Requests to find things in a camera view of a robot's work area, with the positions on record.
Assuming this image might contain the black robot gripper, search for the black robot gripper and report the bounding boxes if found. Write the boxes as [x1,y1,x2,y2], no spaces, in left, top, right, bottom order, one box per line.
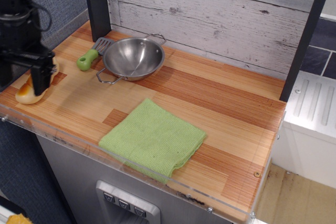
[1,14,58,96]

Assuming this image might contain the yellow toy bread loaf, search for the yellow toy bread loaf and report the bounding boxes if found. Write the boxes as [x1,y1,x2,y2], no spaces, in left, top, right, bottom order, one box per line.
[15,57,60,104]

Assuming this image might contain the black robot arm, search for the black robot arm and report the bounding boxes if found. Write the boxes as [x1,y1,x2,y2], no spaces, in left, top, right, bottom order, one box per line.
[1,0,57,96]

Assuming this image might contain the green folded cloth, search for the green folded cloth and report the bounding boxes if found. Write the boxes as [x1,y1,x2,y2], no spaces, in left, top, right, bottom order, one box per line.
[99,99,206,184]

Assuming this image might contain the clear acrylic front guard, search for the clear acrylic front guard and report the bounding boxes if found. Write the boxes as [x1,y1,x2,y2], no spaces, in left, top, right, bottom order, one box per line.
[1,105,256,223]

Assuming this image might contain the silver toy fridge cabinet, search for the silver toy fridge cabinet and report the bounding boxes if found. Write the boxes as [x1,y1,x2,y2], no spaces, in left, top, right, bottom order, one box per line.
[38,136,255,223]

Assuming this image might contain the yellow object bottom corner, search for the yellow object bottom corner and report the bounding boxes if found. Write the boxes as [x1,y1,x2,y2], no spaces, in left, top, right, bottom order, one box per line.
[6,214,33,224]

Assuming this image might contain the silver dispenser button panel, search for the silver dispenser button panel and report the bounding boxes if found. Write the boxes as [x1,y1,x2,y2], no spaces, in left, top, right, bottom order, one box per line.
[96,180,161,223]

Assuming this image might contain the white toy sink unit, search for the white toy sink unit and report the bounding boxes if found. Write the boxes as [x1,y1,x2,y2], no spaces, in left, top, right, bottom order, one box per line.
[271,71,335,188]

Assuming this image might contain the green-handled grey spatula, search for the green-handled grey spatula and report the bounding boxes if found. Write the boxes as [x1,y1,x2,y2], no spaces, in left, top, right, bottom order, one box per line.
[76,37,114,71]

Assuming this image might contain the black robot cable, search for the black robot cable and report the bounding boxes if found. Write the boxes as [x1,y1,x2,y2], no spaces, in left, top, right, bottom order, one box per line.
[30,1,53,33]

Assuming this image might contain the dark left frame post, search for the dark left frame post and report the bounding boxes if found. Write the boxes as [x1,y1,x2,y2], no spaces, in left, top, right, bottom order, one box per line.
[87,0,111,42]

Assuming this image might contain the dark frame post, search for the dark frame post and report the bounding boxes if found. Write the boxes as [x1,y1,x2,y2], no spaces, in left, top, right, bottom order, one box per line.
[87,0,111,42]
[279,0,326,102]

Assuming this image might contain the steel two-handled bowl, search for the steel two-handled bowl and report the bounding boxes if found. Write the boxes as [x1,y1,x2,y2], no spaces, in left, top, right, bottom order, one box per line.
[97,34,166,84]

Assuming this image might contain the dark right frame post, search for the dark right frame post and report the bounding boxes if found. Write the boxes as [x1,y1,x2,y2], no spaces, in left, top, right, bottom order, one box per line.
[279,0,326,102]

